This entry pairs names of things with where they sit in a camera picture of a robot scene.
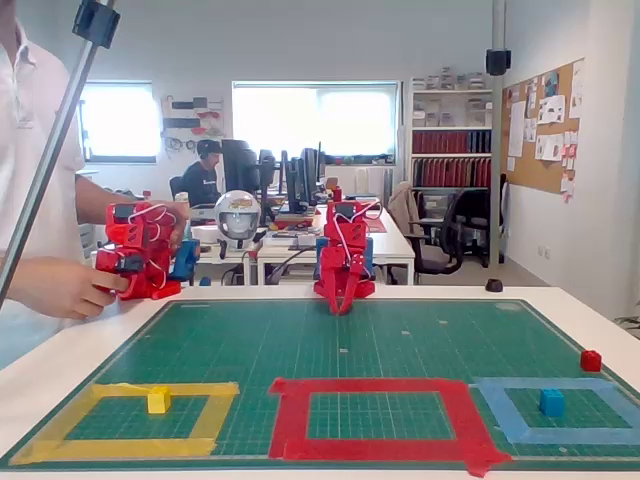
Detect blue cube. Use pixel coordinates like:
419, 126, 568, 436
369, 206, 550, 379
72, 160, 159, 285
538, 388, 566, 417

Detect white office desk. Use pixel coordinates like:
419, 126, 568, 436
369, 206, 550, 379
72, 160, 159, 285
257, 199, 417, 286
189, 224, 254, 286

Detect blue tape square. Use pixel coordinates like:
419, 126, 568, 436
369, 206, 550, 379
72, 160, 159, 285
468, 377, 640, 446

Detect wall tool rack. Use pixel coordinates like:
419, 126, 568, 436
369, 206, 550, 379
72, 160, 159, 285
160, 94, 226, 156

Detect yellow tape square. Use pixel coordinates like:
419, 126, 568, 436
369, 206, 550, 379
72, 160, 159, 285
8, 382, 240, 466

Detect cork pin board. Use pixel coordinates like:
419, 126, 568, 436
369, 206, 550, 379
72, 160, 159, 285
501, 57, 586, 204

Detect green cutting mat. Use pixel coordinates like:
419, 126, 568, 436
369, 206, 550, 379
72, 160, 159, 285
2, 298, 640, 472

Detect person's left hand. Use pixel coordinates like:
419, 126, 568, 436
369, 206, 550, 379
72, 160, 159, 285
149, 199, 192, 254

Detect red tape square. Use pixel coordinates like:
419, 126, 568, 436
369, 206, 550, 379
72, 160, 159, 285
268, 377, 514, 477

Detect wide bright window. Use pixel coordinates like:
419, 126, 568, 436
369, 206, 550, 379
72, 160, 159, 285
232, 81, 401, 164

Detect white shelf with red binders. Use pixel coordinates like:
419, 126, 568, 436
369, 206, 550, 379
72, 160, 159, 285
408, 67, 495, 194

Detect seated person with headphones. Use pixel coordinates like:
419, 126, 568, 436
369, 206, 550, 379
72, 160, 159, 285
180, 139, 224, 209

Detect chair with beige jacket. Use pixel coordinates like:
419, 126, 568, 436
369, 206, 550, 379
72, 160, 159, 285
388, 180, 426, 239

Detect white helmet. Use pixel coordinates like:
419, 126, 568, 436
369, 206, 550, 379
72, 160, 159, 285
214, 190, 262, 250

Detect white servo cable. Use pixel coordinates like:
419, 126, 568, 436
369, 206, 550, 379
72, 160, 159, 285
332, 202, 384, 281

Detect black pole clamp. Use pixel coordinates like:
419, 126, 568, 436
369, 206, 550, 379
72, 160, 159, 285
485, 48, 513, 77
72, 0, 122, 50

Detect person's left forearm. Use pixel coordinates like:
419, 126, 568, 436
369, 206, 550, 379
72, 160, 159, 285
74, 174, 154, 226

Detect small bright window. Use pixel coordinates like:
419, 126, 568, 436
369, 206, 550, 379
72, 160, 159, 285
79, 82, 161, 164

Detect black office chair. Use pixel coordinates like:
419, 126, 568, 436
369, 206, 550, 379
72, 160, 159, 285
414, 188, 494, 275

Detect white drawer cabinet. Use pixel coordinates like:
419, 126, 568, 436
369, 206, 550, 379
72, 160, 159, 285
78, 222, 97, 266

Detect black computer monitor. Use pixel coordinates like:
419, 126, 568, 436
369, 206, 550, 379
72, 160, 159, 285
279, 142, 322, 214
257, 148, 279, 224
221, 138, 261, 195

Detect yellow cube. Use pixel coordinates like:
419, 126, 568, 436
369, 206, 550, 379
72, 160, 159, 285
147, 385, 173, 415

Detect person's white shirt torso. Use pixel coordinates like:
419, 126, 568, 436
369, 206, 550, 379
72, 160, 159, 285
0, 0, 87, 374

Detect silver metal pole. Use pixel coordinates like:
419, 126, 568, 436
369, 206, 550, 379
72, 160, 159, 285
0, 0, 116, 307
491, 0, 507, 266

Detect red leader arm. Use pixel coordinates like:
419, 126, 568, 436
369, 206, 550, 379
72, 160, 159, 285
94, 199, 184, 301

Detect person's right hand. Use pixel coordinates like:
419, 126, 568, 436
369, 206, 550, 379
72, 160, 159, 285
8, 256, 130, 321

